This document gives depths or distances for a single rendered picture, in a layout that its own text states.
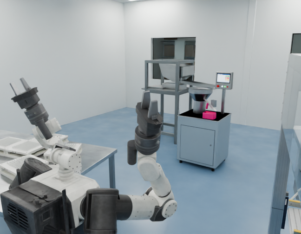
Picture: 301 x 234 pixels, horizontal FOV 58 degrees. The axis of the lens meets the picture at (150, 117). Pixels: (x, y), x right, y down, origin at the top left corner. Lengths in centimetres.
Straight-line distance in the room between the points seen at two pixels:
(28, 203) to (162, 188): 47
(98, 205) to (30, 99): 61
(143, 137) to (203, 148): 310
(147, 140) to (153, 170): 13
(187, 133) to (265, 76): 283
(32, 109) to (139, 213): 66
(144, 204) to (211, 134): 286
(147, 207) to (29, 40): 519
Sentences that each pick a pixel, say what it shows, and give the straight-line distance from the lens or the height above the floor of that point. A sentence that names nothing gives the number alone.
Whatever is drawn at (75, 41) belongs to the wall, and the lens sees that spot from 664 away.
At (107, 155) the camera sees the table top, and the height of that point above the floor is 84.
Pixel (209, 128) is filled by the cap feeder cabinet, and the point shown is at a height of 63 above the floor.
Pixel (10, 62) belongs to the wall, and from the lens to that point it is 574.
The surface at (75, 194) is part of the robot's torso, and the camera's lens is 103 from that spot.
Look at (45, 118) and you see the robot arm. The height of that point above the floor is 141.
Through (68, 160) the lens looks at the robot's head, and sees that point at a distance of 104.
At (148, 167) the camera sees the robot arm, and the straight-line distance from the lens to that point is 95.
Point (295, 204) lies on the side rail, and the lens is 172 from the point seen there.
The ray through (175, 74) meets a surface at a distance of 474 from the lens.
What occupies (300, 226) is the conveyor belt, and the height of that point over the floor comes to 89.
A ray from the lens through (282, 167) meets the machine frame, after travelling 164.
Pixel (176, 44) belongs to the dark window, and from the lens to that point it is 712.
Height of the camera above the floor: 173
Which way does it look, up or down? 14 degrees down
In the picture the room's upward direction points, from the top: straight up
